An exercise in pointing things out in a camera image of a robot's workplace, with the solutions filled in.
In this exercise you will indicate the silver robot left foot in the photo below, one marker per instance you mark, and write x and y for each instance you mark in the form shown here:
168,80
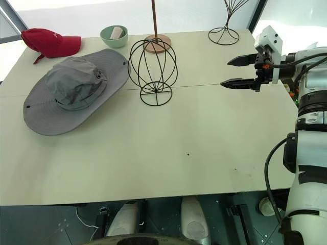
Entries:
122,220

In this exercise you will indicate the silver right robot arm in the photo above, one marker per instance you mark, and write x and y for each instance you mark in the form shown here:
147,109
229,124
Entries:
306,132

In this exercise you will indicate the dark rounded robot body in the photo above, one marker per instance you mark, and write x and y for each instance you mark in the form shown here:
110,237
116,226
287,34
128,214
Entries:
143,240

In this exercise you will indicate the wooden pole stand round base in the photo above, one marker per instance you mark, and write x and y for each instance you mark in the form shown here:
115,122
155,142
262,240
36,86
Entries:
154,25

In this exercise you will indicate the white round floor object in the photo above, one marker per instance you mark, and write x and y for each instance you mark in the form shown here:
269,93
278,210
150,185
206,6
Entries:
267,207

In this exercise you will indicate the green ceramic bowl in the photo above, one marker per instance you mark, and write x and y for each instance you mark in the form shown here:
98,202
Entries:
112,41

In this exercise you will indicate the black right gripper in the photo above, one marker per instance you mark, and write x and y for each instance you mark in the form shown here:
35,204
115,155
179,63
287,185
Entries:
262,68

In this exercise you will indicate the beige rolled cloth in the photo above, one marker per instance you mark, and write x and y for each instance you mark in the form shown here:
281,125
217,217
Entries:
115,32

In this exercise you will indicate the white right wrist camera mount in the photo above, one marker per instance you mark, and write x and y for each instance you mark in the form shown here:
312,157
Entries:
271,46

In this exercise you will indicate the silver robot right foot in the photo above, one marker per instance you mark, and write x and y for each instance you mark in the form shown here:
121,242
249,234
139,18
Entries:
194,219

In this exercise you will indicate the grey wide-brim bucket hat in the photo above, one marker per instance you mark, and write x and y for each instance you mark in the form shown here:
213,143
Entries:
76,84

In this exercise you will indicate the red baseball cap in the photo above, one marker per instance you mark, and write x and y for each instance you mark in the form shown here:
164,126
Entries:
51,43

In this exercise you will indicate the silver robot foot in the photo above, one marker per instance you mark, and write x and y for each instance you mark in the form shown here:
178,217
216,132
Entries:
194,219
122,220

